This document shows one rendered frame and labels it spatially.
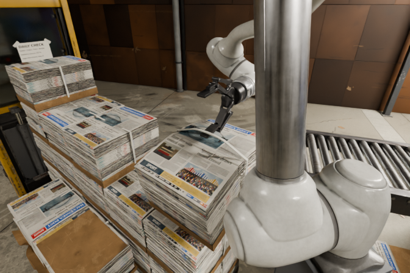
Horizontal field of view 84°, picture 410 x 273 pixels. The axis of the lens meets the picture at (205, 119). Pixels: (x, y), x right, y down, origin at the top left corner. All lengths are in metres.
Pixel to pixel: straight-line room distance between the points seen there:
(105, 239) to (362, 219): 1.08
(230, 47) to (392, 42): 3.79
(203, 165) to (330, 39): 3.79
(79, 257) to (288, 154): 1.08
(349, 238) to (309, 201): 0.15
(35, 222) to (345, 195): 1.42
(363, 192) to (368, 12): 3.89
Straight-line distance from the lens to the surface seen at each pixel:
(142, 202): 1.10
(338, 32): 4.29
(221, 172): 0.66
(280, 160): 0.47
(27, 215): 1.63
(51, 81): 1.59
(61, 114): 1.50
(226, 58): 0.91
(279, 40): 0.43
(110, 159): 1.16
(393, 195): 1.46
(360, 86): 4.58
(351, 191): 0.60
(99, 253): 1.29
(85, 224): 1.42
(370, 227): 0.65
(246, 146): 0.77
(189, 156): 0.72
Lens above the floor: 1.61
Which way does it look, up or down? 27 degrees down
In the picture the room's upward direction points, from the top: straight up
